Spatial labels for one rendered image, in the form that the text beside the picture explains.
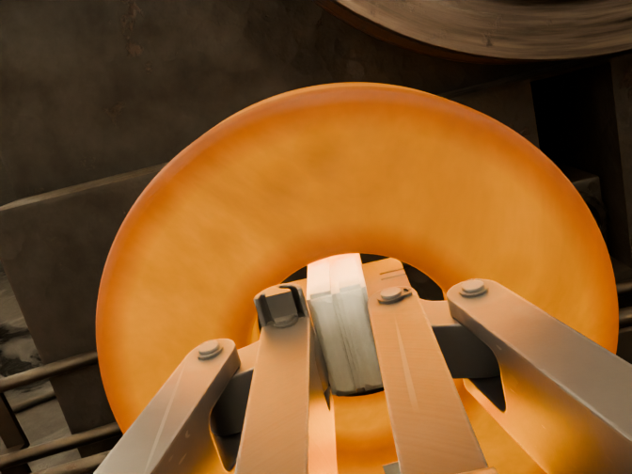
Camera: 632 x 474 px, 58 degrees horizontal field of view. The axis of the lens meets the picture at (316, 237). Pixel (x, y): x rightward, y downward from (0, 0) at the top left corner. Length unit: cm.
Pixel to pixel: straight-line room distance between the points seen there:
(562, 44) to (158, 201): 28
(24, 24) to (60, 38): 3
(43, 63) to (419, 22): 33
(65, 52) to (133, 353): 40
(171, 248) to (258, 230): 2
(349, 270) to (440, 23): 23
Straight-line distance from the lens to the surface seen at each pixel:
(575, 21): 38
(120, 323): 17
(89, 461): 47
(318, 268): 16
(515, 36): 37
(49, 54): 56
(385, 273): 16
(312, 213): 15
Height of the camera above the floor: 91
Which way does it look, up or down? 15 degrees down
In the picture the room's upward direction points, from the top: 14 degrees counter-clockwise
